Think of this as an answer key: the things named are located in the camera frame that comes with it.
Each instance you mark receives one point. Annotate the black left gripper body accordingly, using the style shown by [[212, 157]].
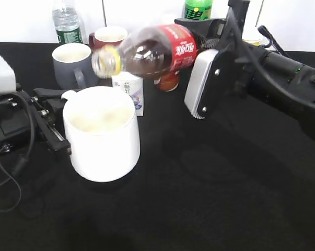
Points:
[[23, 122]]

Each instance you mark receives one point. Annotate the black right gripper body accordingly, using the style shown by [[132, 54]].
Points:
[[228, 74]]

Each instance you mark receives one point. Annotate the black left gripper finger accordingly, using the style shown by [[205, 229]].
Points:
[[50, 99]]

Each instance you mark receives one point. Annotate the white ceramic mug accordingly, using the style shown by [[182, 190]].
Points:
[[101, 126]]

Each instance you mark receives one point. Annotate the brown tea bottle red label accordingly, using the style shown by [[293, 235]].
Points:
[[151, 52]]

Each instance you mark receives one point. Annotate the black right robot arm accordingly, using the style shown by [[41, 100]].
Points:
[[281, 82]]

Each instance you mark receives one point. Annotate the yellow paper cup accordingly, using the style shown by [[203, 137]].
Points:
[[252, 36]]

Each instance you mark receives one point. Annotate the green sprite bottle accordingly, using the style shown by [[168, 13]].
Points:
[[198, 9]]

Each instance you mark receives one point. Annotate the grey ceramic mug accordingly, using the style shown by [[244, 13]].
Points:
[[72, 66]]

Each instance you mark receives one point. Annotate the brown Nestle coffee bottle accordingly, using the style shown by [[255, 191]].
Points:
[[167, 82]]

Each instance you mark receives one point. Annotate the white blueberry yogurt carton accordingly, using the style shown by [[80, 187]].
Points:
[[133, 86]]

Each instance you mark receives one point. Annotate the clear water bottle green label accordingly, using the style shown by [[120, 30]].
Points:
[[66, 22]]

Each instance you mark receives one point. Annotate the dark red ceramic mug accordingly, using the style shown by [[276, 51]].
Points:
[[109, 35]]

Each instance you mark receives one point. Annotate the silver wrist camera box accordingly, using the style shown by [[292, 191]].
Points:
[[197, 81]]

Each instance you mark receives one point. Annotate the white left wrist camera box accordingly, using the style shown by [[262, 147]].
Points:
[[7, 78]]

